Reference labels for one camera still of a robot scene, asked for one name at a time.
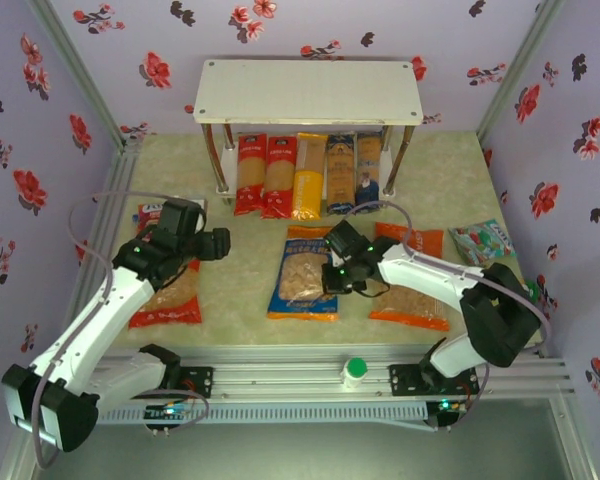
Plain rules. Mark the blue orange macaroni bag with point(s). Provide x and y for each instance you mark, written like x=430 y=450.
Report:
x=300 y=280

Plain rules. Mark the red macaroni bag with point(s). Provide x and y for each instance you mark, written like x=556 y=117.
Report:
x=180 y=305

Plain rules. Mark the orange fusilli bag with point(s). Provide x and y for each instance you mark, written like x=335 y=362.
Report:
x=410 y=310

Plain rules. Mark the red spaghetti pack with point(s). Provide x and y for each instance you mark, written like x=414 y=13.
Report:
x=250 y=175
x=279 y=175

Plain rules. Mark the blue spaghetti pack wide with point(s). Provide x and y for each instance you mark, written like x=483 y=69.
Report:
x=341 y=175

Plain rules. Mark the blue spaghetti pack narrow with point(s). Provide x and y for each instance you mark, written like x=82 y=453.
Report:
x=369 y=170

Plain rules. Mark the yellow spaghetti pack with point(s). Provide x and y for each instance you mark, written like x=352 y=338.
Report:
x=307 y=185

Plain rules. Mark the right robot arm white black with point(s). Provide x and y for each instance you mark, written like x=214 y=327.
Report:
x=430 y=275

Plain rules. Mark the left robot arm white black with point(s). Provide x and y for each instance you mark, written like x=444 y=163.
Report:
x=95 y=320

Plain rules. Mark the white two-tier shelf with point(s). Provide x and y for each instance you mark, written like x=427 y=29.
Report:
x=307 y=92

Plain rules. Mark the white bottle green cap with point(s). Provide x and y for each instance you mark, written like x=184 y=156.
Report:
x=355 y=371

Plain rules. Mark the teal candy bag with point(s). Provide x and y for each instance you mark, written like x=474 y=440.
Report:
x=482 y=242

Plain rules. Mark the left circuit board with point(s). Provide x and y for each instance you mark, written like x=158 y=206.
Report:
x=170 y=411

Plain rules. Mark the circuit board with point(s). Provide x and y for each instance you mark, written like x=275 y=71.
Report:
x=452 y=406
x=170 y=411

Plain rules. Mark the right circuit board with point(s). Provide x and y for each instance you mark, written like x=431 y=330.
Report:
x=452 y=406

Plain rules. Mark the left aluminium upright profile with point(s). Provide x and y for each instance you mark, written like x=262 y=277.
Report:
x=85 y=75

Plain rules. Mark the aluminium upright profile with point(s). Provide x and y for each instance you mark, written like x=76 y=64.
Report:
x=85 y=75
x=516 y=75

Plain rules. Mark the right aluminium upright profile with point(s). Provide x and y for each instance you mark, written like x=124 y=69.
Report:
x=516 y=75

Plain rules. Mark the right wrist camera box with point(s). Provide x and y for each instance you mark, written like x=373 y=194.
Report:
x=346 y=239

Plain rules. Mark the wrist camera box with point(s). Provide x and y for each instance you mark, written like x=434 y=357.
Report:
x=180 y=215
x=346 y=239

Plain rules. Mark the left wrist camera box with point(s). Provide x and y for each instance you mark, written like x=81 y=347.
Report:
x=180 y=215

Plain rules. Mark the left aluminium side rail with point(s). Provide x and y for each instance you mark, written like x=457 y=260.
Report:
x=115 y=180

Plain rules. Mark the aluminium front rail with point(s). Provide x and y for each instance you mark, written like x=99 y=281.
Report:
x=280 y=380

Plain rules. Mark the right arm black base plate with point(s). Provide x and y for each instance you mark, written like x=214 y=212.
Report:
x=405 y=380

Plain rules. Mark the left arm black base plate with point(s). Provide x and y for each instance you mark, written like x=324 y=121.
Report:
x=200 y=382

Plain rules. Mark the aluminium lower frame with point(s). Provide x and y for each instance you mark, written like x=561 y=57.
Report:
x=575 y=440

